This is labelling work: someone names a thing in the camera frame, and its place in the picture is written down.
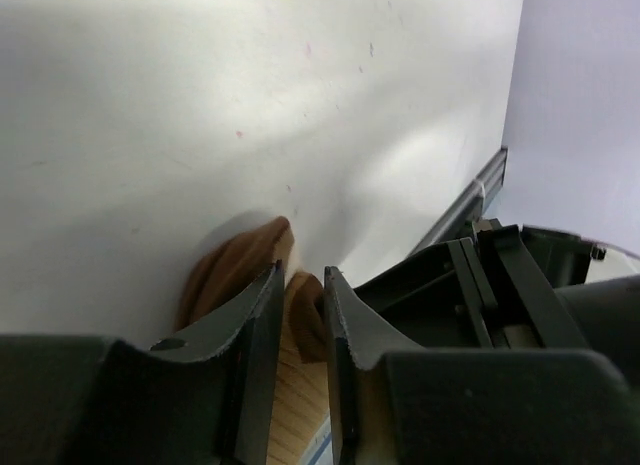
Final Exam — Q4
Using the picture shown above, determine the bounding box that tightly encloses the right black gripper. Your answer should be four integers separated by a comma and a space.
355, 219, 606, 349

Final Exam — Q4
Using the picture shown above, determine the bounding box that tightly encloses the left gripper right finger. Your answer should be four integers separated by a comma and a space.
325, 267, 639, 464

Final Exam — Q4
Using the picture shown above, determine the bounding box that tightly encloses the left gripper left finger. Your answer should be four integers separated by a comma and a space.
1, 264, 284, 464

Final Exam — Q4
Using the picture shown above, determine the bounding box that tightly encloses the brown striped sock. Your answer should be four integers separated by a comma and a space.
172, 215, 332, 465

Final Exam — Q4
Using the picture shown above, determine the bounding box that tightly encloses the aluminium rail frame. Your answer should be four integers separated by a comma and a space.
409, 147, 508, 256

